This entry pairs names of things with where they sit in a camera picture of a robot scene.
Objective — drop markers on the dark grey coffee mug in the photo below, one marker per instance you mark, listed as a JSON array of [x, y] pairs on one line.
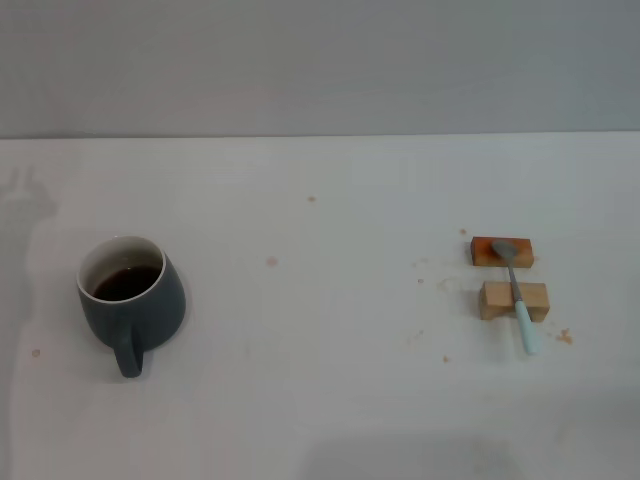
[[150, 320]]

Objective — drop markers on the orange stained wooden block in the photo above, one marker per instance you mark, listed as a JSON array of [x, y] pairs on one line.
[[480, 257]]

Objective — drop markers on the light wooden notched block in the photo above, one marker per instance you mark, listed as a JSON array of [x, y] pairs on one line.
[[495, 297]]

